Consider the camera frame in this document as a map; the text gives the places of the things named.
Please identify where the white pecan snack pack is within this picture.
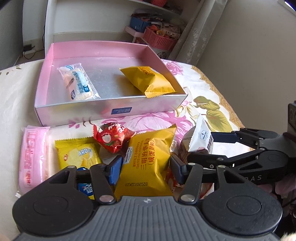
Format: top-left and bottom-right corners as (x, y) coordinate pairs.
(179, 115), (213, 155)

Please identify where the yellow cracker pack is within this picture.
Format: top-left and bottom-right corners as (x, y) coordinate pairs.
(55, 136), (102, 200)

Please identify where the pink wafer pack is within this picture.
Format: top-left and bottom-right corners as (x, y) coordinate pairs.
(16, 126), (50, 198)

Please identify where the red candy pouch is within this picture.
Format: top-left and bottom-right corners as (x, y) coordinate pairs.
(93, 123), (135, 154)

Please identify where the yellow waffle sandwich pack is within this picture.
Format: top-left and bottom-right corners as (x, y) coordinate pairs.
(114, 125), (177, 199)

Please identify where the blue white rice cracker pack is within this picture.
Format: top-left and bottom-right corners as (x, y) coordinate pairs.
(57, 63), (100, 101)

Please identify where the floral tablecloth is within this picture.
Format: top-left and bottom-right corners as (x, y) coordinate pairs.
(1, 60), (242, 240)

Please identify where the lace curtain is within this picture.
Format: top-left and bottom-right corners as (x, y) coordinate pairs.
(168, 0), (228, 66)

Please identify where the pink cardboard box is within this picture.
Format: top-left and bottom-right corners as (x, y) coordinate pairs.
(35, 41), (187, 126)

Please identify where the pink plastic basket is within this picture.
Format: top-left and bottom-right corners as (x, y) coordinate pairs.
(143, 27), (177, 51)

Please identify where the blue storage bin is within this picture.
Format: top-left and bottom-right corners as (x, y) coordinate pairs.
(129, 16), (151, 33)

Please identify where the white shelf unit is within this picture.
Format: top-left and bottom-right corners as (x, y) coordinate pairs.
(45, 0), (204, 58)

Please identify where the black power cable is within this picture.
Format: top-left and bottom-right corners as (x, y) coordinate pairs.
(21, 25), (46, 60)

